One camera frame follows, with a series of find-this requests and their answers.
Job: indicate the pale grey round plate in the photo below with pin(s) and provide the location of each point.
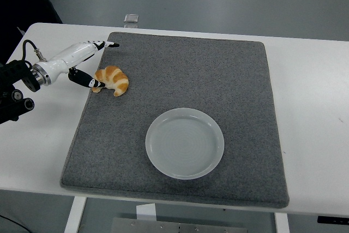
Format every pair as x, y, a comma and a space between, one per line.
185, 145

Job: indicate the grey felt mat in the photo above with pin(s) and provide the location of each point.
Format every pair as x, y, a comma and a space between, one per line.
191, 74

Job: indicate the black table control panel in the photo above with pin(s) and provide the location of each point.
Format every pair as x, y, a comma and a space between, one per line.
332, 220

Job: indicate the white table leg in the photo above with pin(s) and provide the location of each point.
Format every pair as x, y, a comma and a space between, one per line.
282, 223
74, 215

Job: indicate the grey metal plate with screws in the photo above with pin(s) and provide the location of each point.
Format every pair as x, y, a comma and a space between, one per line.
177, 226

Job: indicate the small clear square floor object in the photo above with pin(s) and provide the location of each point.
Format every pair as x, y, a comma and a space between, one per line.
131, 18

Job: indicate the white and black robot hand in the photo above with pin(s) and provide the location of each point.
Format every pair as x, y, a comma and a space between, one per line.
71, 54

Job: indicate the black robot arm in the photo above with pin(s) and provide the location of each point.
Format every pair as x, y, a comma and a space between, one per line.
16, 72

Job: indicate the golden croissant bread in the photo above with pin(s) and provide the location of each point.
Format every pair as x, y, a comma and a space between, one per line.
117, 78

